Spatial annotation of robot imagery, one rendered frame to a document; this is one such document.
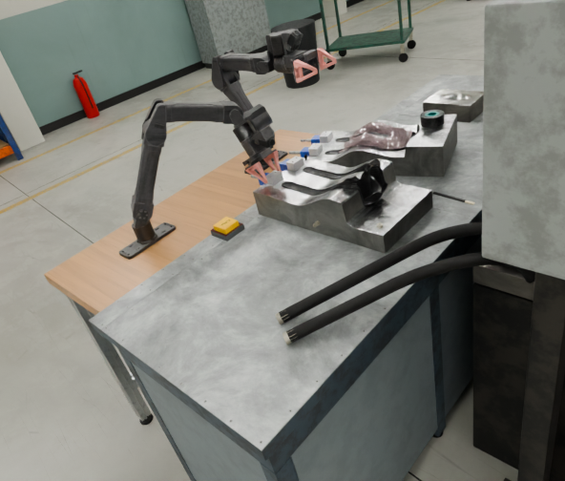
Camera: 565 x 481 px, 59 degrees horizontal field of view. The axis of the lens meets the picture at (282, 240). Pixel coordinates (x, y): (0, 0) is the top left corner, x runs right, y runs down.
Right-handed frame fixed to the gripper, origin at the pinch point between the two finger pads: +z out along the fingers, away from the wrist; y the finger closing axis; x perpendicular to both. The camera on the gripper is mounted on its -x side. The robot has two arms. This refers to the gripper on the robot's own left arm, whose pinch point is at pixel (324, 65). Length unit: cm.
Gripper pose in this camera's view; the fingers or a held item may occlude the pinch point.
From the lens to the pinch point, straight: 165.3
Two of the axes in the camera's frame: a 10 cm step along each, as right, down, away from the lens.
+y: 6.5, -5.3, 5.4
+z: 7.3, 2.6, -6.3
